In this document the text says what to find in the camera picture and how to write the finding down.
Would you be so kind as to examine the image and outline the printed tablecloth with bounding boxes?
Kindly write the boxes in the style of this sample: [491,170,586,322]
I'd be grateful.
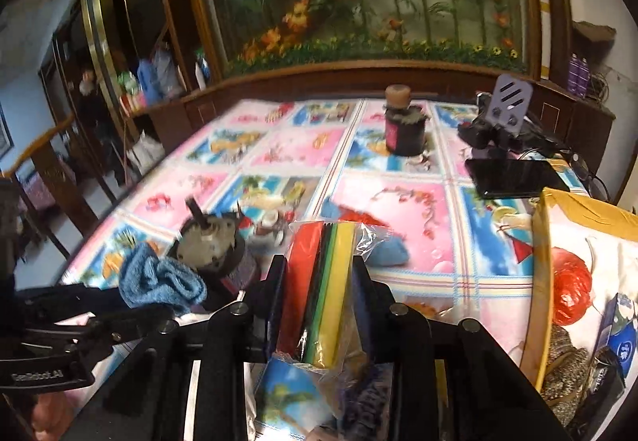
[60,97,594,441]

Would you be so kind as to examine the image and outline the grey brown knit hat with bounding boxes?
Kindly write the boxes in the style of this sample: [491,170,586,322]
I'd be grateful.
[541,324,599,427]

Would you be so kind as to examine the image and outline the purple bottles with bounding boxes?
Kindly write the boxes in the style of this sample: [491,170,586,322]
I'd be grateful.
[568,53,591,98]

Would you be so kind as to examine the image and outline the blue white tissue pack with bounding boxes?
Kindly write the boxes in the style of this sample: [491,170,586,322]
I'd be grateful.
[595,291,638,377]

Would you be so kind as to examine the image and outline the wooden chair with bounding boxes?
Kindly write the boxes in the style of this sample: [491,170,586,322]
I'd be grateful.
[0,114,108,257]

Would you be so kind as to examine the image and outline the red plastic bag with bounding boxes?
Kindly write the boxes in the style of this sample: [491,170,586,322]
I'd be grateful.
[551,246,594,327]

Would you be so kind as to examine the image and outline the white bottle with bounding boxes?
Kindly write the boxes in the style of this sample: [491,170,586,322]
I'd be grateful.
[194,49,209,90]

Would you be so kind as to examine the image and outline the grey thermos jug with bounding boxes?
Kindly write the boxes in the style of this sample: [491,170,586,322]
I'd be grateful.
[152,45,186,98]

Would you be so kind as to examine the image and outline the yellow cardboard box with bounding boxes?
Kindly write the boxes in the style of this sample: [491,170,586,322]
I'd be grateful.
[518,187,638,427]

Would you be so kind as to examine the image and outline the dark jar with cork lid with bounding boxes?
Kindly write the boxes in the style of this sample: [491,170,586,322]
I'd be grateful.
[383,85,432,158]

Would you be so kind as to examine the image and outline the green packets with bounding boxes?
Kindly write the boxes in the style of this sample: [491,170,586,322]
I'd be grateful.
[118,71,143,110]

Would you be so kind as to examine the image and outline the black wet wipes packet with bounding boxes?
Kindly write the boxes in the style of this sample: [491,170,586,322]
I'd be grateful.
[568,351,626,437]

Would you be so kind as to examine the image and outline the blue thermos jug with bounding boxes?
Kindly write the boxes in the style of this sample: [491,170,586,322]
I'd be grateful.
[136,58,160,105]

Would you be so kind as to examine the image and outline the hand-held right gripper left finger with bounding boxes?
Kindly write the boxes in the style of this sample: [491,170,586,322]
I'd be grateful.
[65,256,288,441]

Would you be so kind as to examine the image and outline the white plastic bag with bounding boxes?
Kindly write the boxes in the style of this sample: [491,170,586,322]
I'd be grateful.
[583,232,638,322]

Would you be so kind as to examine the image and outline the pack of coloured foam sheets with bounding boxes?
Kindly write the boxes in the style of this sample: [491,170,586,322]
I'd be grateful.
[272,219,392,382]

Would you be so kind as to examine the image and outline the person's left hand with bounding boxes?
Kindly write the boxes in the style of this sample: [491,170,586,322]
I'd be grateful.
[32,394,75,441]

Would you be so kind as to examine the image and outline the white sack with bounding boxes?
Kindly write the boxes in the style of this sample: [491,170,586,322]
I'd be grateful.
[126,131,165,170]

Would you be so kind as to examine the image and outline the black motor with metal shaft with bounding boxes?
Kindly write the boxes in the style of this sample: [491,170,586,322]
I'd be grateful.
[167,197,262,297]

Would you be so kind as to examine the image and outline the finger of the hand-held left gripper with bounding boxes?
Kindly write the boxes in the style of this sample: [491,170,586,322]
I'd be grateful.
[16,285,125,317]
[22,306,177,362]

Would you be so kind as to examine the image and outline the black smartphone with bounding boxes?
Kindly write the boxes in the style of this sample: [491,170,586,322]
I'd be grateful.
[465,158,571,199]

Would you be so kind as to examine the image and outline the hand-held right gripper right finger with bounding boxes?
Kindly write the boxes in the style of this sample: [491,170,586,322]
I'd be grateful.
[352,256,574,441]

